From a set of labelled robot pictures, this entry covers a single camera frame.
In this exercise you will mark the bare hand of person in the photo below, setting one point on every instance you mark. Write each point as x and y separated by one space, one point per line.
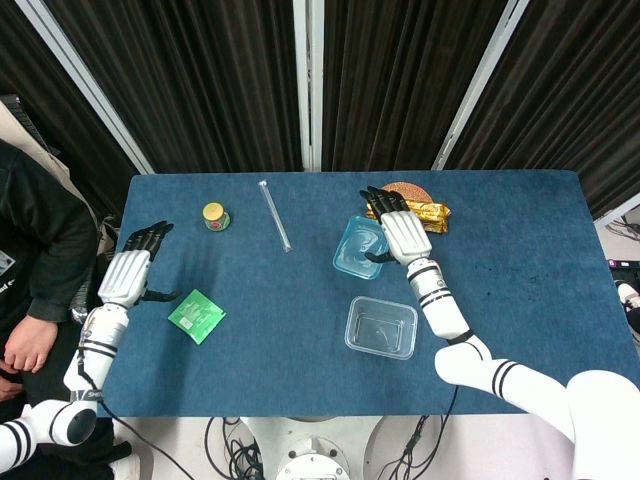
27 345

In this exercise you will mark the person in black jacket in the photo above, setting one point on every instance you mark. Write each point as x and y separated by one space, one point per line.
45 225

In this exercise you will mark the metal chair frame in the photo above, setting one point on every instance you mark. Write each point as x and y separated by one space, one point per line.
85 315

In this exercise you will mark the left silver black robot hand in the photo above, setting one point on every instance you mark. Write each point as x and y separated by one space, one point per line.
122 275

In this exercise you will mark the round woven brown coaster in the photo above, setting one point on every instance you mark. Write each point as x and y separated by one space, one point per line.
407 191

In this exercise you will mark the white diagonal frame post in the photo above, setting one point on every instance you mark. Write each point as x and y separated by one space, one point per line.
85 85
480 75

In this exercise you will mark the clear plastic container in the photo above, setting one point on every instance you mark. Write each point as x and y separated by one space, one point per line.
380 327

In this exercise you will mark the green sachet packet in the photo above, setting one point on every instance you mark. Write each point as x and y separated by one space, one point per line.
197 315

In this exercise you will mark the white and black device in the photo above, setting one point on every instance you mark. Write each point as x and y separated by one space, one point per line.
627 295

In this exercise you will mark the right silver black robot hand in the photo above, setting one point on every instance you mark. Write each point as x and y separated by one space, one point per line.
405 237

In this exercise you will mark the black pleated curtain panel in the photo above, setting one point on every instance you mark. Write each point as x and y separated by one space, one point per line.
400 75
575 100
200 75
40 75

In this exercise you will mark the white vertical frame post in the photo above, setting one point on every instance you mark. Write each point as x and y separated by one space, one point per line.
307 75

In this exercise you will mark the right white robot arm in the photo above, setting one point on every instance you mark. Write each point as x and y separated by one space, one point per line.
445 310

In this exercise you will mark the gold biscuit packet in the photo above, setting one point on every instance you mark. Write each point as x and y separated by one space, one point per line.
432 215

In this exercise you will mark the small jar with yellow lid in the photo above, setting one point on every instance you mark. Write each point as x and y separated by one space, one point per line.
216 220

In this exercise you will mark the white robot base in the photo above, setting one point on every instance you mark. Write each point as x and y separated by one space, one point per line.
312 450

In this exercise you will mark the blue tablecloth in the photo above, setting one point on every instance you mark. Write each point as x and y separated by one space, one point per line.
500 325

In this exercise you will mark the clear plastic straw tube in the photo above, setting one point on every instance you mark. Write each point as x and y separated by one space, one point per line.
275 215

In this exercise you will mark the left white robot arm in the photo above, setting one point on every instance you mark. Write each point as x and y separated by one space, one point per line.
95 345

